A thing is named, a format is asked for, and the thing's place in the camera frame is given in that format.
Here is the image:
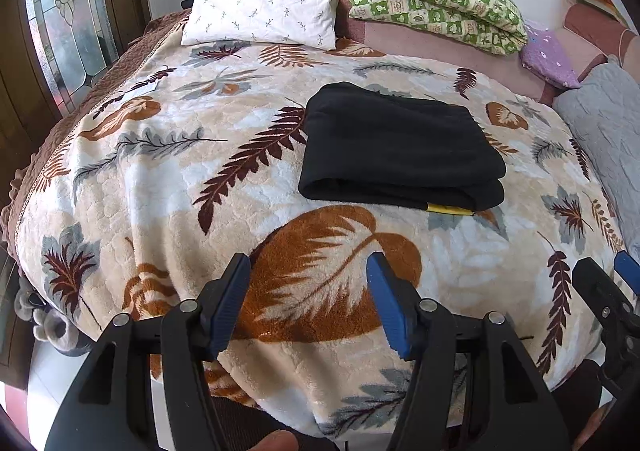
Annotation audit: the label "leaf print plush blanket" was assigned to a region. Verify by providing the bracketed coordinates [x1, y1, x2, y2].
[12, 38, 636, 439]

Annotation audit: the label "white leaf print pillow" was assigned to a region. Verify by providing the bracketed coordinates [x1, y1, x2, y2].
[181, 0, 341, 50]

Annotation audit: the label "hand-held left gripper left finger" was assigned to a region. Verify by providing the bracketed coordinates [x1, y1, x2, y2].
[45, 253, 252, 451]

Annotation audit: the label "pink bed sheet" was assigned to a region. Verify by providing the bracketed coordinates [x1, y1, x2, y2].
[334, 0, 640, 104]

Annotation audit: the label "wooden door with patterned glass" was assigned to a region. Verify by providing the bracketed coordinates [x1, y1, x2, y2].
[0, 0, 151, 126]

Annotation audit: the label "grey plush toy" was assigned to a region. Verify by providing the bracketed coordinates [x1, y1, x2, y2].
[14, 276, 85, 358]

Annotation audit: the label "person's left hand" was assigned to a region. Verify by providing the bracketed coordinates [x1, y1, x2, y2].
[248, 430, 301, 451]

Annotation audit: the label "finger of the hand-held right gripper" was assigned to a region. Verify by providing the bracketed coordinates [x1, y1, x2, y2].
[614, 251, 640, 297]
[572, 258, 640, 397]

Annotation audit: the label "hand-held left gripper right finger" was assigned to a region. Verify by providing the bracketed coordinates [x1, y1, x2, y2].
[366, 252, 571, 451]

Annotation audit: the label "grey quilted blanket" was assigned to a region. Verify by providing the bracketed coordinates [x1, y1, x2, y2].
[552, 56, 640, 257]

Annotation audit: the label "purple pillow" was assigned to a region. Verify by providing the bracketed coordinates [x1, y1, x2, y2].
[519, 20, 583, 90]

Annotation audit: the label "black pants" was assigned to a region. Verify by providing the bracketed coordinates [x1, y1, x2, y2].
[298, 82, 507, 214]

